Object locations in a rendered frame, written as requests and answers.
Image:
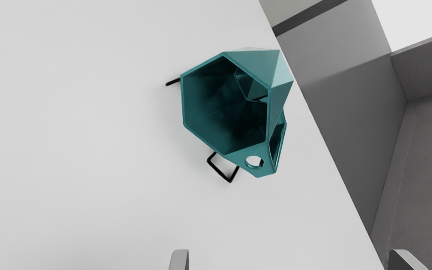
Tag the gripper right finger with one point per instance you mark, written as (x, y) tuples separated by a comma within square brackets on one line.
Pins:
[(403, 261)]

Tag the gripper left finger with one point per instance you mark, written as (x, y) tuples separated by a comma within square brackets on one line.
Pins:
[(179, 260)]

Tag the teal faceted mug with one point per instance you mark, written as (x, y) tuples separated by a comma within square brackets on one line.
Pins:
[(219, 112)]

